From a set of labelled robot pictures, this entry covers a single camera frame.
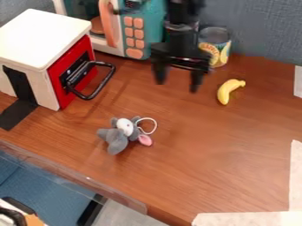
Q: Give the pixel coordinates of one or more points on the toy microwave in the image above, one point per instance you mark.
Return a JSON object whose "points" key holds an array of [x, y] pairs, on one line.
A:
{"points": [[118, 26]]}

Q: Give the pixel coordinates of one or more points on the yellow labelled can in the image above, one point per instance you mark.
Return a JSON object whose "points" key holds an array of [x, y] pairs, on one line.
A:
{"points": [[215, 45]]}

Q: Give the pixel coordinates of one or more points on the gray plush toy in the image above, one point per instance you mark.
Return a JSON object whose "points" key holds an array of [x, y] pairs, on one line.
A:
{"points": [[124, 134]]}

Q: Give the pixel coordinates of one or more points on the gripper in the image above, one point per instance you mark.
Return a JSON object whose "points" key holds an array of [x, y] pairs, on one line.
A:
{"points": [[182, 47]]}

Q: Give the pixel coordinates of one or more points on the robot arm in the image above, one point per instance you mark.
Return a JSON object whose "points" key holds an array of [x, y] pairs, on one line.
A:
{"points": [[184, 10]]}

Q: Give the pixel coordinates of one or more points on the white cabinet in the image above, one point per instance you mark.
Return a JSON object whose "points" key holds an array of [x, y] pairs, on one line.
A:
{"points": [[33, 56]]}

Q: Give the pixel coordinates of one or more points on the yellow toy banana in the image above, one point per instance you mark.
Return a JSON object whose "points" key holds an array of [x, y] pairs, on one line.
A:
{"points": [[227, 89]]}

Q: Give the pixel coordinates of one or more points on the red drawer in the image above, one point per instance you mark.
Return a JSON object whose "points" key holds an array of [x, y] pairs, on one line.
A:
{"points": [[78, 72]]}

